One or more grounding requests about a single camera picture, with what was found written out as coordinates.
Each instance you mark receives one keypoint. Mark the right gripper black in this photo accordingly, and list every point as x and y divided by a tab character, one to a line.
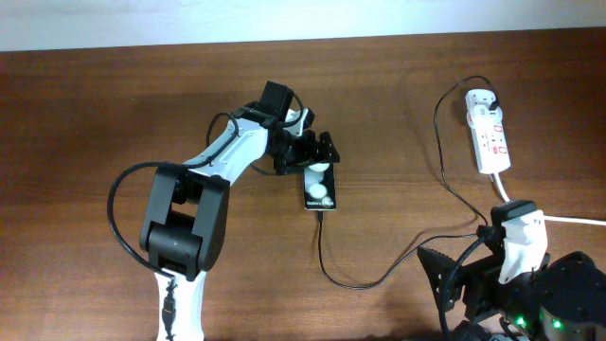
482	275

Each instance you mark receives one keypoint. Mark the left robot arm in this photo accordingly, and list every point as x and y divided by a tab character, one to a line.
185	222

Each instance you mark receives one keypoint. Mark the white power strip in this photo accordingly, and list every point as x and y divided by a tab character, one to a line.
490	146

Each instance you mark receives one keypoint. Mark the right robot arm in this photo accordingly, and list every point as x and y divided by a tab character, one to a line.
561	300

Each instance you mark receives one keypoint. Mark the black smartphone with lit screen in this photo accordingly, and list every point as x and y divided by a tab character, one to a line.
319	188

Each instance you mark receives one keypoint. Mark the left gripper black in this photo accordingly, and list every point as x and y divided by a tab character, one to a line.
307	152

